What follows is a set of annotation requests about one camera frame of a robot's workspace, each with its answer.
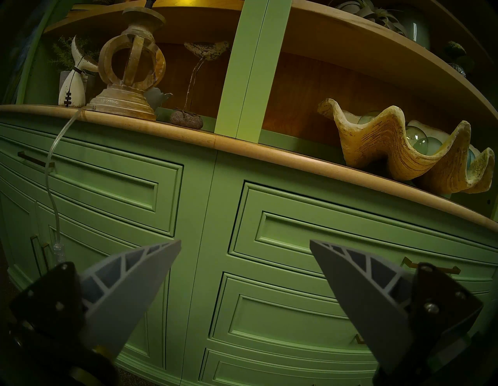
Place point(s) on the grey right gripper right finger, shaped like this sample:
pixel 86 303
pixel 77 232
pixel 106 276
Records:
pixel 369 295

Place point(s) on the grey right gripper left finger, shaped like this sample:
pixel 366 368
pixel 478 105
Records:
pixel 128 288

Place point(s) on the green wooden shelf cabinet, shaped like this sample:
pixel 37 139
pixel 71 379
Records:
pixel 272 233

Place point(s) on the giant clam shell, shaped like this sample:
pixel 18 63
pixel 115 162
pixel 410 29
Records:
pixel 373 144

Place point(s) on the clear green glass ball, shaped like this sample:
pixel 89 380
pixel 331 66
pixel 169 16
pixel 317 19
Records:
pixel 367 117
pixel 416 141

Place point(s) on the frosted teal glass ball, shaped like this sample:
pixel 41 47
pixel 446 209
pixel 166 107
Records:
pixel 434 146
pixel 471 157

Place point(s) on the brown bird figurine on stone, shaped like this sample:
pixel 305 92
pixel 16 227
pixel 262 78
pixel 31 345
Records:
pixel 186 120

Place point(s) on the carved wooden table lamp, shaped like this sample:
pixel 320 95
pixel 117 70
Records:
pixel 120 101

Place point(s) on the pale blue shell bowl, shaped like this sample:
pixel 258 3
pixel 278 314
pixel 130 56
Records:
pixel 155 97

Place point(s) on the white whale tail figurine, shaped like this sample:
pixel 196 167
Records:
pixel 72 91

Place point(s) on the green herb in grey pot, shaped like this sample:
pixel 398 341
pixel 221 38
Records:
pixel 62 54

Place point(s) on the small plant in glass pot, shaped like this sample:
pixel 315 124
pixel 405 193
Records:
pixel 455 50

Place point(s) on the pale green ceramic vase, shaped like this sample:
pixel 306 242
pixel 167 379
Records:
pixel 418 27

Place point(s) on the grey air plant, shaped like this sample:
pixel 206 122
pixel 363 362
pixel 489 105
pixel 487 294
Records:
pixel 373 13

